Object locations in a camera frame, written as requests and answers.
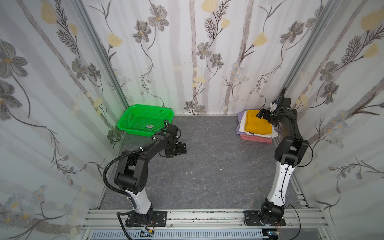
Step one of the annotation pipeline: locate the yellow t shirt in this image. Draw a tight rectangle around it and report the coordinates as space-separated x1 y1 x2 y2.
245 110 273 135

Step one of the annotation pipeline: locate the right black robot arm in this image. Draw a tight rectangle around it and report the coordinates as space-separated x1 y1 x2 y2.
257 88 309 226

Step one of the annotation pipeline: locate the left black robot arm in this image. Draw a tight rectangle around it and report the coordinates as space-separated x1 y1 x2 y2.
114 123 187 226

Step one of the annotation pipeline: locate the white black folded t shirt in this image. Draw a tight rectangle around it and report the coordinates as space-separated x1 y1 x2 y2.
240 110 278 139

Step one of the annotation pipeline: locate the green plastic basket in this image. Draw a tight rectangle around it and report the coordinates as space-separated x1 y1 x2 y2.
117 105 174 137

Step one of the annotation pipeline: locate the purple folded t shirt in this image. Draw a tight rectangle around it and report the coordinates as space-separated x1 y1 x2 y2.
236 110 246 135

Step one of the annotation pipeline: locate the pink folded t shirt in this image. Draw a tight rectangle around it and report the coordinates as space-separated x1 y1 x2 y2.
240 135 273 144

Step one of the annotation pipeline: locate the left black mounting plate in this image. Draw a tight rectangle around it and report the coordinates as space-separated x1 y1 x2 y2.
124 210 168 228

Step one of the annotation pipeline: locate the black mounting plate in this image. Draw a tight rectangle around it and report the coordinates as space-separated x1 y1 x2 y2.
124 210 168 228
244 210 286 227

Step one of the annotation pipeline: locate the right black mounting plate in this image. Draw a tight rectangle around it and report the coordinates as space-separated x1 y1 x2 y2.
244 210 286 227

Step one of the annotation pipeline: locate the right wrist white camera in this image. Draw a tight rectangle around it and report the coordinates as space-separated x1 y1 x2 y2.
270 102 278 112

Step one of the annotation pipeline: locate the right corner aluminium post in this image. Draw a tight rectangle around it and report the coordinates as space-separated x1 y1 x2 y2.
283 1 345 115

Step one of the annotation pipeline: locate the corner aluminium post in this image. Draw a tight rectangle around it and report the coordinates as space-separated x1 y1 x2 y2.
72 0 129 110
283 1 345 115

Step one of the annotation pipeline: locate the left black corrugated cable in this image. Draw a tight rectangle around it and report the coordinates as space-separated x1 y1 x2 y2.
101 146 143 240

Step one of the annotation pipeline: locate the white slotted cable duct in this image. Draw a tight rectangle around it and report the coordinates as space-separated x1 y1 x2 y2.
89 229 269 240

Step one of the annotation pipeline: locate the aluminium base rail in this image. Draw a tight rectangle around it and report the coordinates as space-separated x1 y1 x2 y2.
77 209 335 240

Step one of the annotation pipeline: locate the left corner aluminium post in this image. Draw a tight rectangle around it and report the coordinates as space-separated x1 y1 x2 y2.
72 0 129 110

